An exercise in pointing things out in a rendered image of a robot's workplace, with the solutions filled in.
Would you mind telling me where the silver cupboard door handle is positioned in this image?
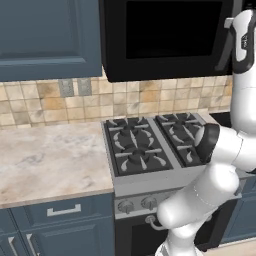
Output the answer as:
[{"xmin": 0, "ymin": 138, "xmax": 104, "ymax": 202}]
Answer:
[
  {"xmin": 7, "ymin": 235, "xmax": 18, "ymax": 256},
  {"xmin": 25, "ymin": 233, "xmax": 38, "ymax": 256}
]

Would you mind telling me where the silver gas range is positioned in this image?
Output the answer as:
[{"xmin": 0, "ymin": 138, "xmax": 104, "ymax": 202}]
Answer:
[{"xmin": 101, "ymin": 112, "xmax": 250, "ymax": 256}]

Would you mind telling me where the silver range knob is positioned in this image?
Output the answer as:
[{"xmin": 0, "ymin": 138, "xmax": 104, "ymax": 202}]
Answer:
[
  {"xmin": 140, "ymin": 195, "xmax": 158, "ymax": 211},
  {"xmin": 118, "ymin": 199, "xmax": 135, "ymax": 215}
]

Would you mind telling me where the black microwave door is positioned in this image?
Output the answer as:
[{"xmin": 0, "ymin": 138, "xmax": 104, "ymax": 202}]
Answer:
[{"xmin": 103, "ymin": 0, "xmax": 235, "ymax": 78}]

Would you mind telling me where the blue wall cupboard door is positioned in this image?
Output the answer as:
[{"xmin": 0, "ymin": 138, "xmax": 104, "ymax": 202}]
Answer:
[{"xmin": 0, "ymin": 0, "xmax": 103, "ymax": 82}]

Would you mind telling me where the grey wall socket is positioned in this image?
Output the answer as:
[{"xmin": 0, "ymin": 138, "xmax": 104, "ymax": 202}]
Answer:
[{"xmin": 77, "ymin": 77, "xmax": 93, "ymax": 97}]

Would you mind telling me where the silver drawer handle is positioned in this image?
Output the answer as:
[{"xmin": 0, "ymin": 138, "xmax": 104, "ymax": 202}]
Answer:
[{"xmin": 46, "ymin": 203, "xmax": 82, "ymax": 217}]

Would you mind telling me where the blue drawer front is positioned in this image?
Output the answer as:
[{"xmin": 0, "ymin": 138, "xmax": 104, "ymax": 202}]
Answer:
[
  {"xmin": 10, "ymin": 194, "xmax": 115, "ymax": 232},
  {"xmin": 0, "ymin": 208, "xmax": 18, "ymax": 235}
]

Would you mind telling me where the grey microwave door handle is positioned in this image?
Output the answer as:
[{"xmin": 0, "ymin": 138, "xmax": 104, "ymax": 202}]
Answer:
[{"xmin": 214, "ymin": 17, "xmax": 236, "ymax": 72}]

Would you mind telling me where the black oven door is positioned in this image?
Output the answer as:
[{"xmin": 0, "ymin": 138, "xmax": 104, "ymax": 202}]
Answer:
[{"xmin": 114, "ymin": 199, "xmax": 240, "ymax": 256}]

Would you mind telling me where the blue base cupboard door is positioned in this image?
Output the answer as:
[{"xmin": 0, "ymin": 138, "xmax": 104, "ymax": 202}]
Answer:
[
  {"xmin": 23, "ymin": 217, "xmax": 116, "ymax": 256},
  {"xmin": 221, "ymin": 195, "xmax": 256, "ymax": 245},
  {"xmin": 0, "ymin": 231, "xmax": 22, "ymax": 256}
]

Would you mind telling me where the silver oven door handle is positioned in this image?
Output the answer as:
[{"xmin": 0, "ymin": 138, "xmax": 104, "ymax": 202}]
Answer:
[{"xmin": 144, "ymin": 214, "xmax": 170, "ymax": 232}]

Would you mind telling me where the black microwave oven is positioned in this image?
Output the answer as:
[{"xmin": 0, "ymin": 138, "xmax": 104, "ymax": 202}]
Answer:
[{"xmin": 98, "ymin": 0, "xmax": 246, "ymax": 83}]

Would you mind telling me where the black box-shaped object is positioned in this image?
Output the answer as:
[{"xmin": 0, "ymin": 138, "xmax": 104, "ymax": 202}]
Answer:
[{"xmin": 209, "ymin": 111, "xmax": 233, "ymax": 129}]

